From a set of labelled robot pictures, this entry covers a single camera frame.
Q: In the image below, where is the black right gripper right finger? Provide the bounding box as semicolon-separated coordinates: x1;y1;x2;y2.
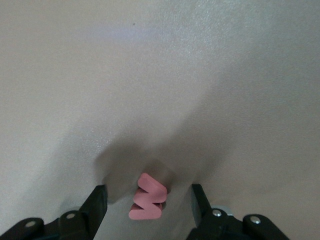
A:
191;183;291;240

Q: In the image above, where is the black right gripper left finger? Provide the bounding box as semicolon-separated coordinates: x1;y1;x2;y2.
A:
0;184;109;240

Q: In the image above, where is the pinkish red lowercase letter w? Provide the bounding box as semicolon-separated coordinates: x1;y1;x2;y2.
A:
128;172;168;221

